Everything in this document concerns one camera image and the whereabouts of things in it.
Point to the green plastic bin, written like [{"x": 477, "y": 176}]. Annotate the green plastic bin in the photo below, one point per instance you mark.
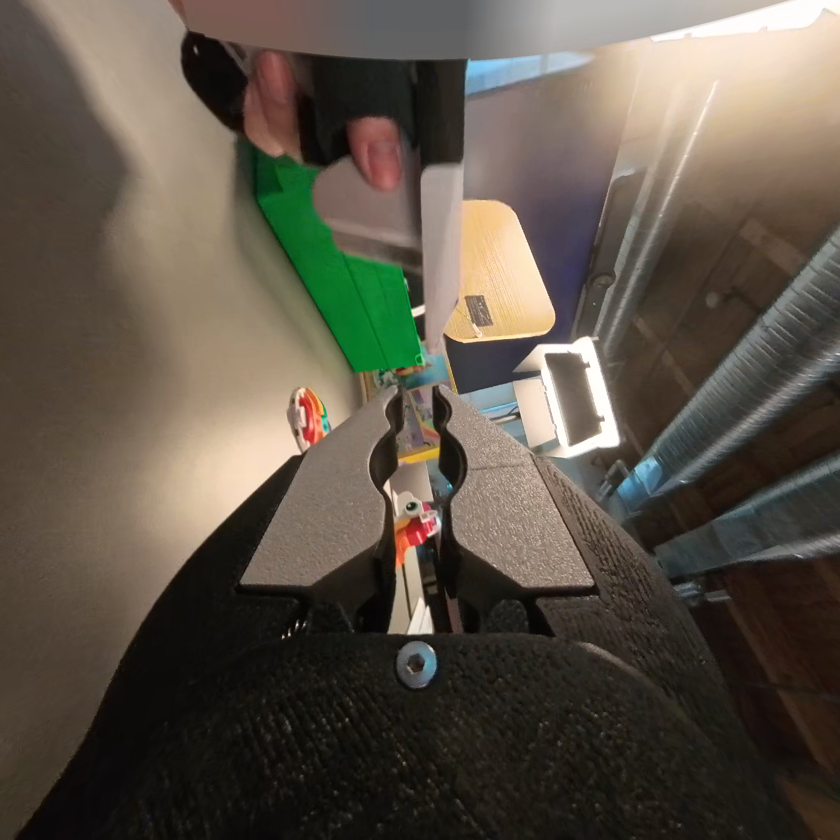
[{"x": 354, "y": 289}]

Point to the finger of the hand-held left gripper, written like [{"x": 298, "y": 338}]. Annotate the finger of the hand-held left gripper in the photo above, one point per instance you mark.
[
  {"x": 374, "y": 210},
  {"x": 441, "y": 249}
]

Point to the silver ventilation duct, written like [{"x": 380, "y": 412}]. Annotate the silver ventilation duct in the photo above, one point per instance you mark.
[
  {"x": 761, "y": 518},
  {"x": 754, "y": 380}
]

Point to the white lego unicorn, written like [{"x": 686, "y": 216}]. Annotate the white lego unicorn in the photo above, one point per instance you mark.
[{"x": 413, "y": 525}]

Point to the person's left hand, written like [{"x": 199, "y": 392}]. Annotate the person's left hand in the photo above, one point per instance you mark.
[{"x": 377, "y": 157}]

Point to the light wooden board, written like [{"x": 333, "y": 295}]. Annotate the light wooden board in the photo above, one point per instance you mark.
[{"x": 502, "y": 269}]

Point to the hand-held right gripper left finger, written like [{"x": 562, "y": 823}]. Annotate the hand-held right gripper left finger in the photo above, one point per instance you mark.
[{"x": 315, "y": 525}]

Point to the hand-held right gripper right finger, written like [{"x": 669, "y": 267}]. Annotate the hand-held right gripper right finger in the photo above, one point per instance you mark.
[{"x": 518, "y": 525}]

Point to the rainbow lego disc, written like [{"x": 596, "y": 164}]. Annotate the rainbow lego disc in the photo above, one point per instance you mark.
[{"x": 308, "y": 420}]

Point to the white studio light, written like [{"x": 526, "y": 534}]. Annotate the white studio light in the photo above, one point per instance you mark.
[{"x": 571, "y": 400}]

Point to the yellow lego box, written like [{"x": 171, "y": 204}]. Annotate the yellow lego box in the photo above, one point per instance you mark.
[{"x": 417, "y": 420}]

